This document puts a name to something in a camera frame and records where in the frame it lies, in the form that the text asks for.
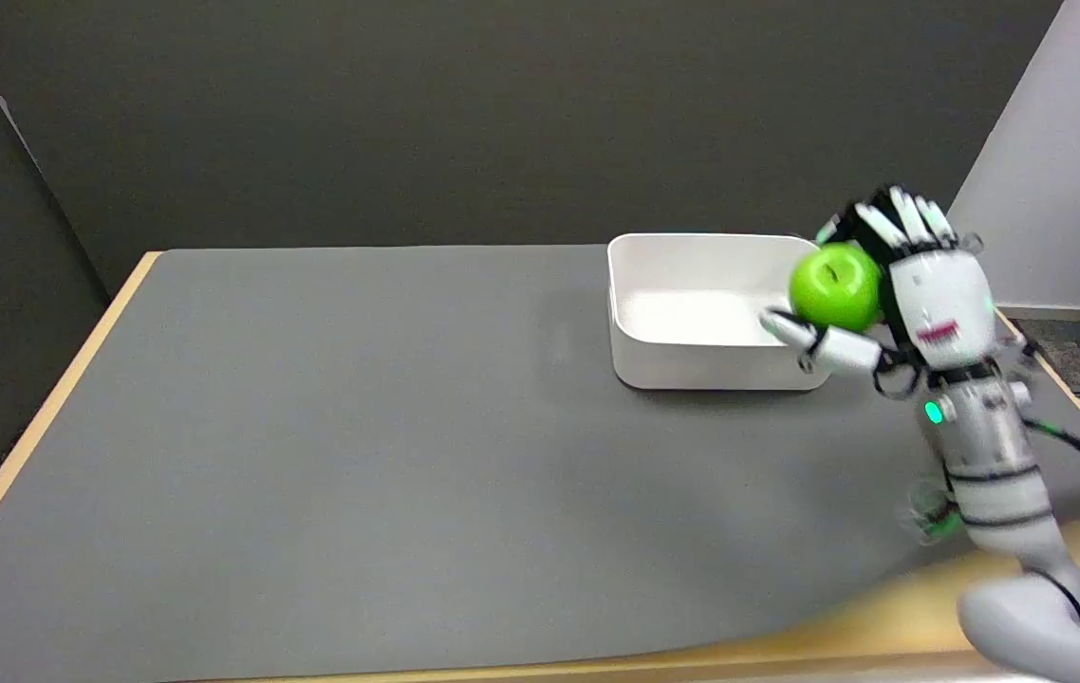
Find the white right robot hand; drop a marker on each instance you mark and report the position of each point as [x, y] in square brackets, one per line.
[943, 294]

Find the green apple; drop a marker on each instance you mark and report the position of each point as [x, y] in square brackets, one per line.
[834, 287]

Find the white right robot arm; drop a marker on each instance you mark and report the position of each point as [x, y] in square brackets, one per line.
[1005, 474]

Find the white plastic box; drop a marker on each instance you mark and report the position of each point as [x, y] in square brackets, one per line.
[692, 313]

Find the grey table mat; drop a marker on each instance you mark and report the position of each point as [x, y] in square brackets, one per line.
[445, 455]

